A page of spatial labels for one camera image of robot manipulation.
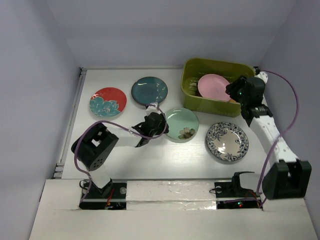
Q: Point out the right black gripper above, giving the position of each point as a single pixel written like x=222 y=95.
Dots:
x=233 y=88

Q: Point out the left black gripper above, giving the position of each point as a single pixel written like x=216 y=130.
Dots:
x=162 y=126

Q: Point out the pink plate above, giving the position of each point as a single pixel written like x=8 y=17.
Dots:
x=213 y=86

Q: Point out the mint green flower plate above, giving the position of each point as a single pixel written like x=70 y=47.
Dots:
x=182 y=123

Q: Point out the dark teal blossom plate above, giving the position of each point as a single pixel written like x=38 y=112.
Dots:
x=148 y=90

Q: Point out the blue white floral plate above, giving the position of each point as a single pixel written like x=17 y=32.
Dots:
x=227 y=141

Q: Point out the red plate with teal flower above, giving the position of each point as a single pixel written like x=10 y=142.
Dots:
x=108 y=102

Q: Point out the orange woven plate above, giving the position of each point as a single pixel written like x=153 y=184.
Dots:
x=232 y=101

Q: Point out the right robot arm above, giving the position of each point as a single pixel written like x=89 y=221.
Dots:
x=283 y=174

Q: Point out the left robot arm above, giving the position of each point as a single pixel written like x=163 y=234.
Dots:
x=94 y=146

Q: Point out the green plastic bin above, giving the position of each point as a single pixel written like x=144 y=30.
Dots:
x=194 y=69

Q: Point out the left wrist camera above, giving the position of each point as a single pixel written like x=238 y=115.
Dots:
x=152 y=108

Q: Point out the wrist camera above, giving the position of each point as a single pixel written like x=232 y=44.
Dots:
x=263 y=76
x=152 y=108

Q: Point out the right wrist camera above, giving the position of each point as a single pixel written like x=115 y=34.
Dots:
x=263 y=76

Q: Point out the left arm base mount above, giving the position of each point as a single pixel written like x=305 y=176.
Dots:
x=110 y=197

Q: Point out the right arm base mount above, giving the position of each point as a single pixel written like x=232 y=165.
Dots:
x=230 y=198

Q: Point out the aluminium frame rail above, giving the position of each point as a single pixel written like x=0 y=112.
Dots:
x=59 y=166

